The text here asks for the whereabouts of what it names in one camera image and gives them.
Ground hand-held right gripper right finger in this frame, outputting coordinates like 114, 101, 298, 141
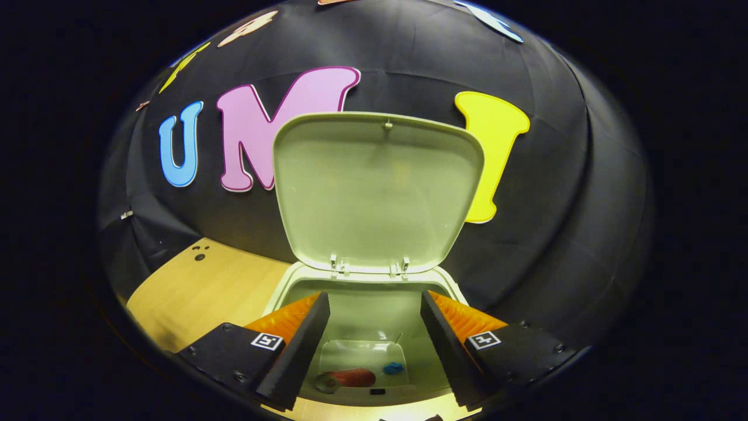
420, 291, 585, 410

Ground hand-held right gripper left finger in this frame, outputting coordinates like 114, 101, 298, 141
175, 291, 331, 412

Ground red pop can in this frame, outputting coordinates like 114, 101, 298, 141
316, 368, 377, 394

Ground white desktop garbage bin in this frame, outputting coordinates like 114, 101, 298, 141
263, 111, 486, 407

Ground black backdrop cloth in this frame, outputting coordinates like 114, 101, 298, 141
96, 0, 654, 351

